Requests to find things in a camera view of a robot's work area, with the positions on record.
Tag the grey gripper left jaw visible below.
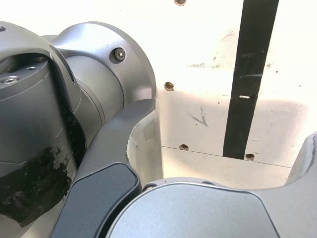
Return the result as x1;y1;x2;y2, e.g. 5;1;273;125
49;98;164;238

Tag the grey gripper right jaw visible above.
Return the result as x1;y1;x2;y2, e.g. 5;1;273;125
106;131;317;238

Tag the black tape strip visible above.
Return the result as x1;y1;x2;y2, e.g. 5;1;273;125
222;0;280;160

